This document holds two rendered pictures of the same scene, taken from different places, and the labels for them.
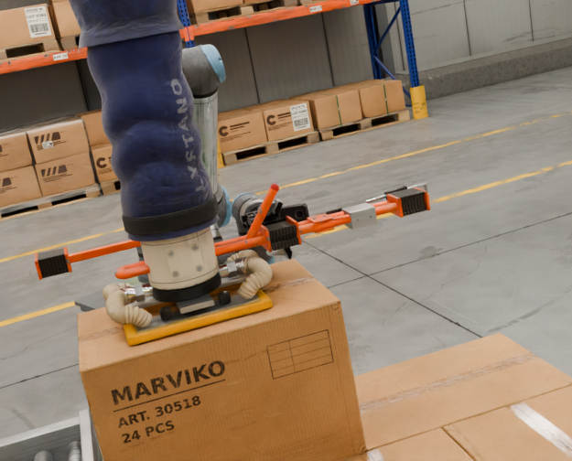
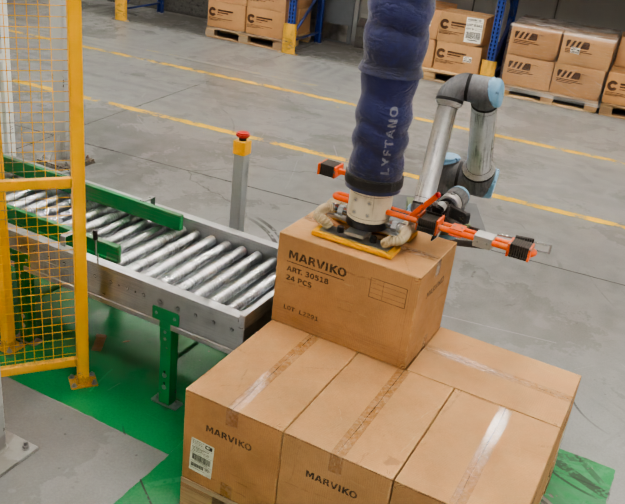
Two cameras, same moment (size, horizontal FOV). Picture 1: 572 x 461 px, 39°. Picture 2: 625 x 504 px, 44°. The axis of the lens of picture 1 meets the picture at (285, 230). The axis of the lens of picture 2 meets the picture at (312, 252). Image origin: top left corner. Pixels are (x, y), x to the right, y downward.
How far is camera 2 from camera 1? 155 cm
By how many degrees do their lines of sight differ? 37
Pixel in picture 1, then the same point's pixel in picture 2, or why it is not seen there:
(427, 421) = (454, 381)
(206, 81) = (482, 103)
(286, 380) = (374, 301)
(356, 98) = not seen: outside the picture
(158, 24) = (394, 73)
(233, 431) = (338, 309)
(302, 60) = not seen: outside the picture
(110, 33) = (367, 67)
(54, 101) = (614, 12)
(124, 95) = (362, 104)
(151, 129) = (368, 129)
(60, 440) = not seen: hidden behind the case
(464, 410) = (479, 391)
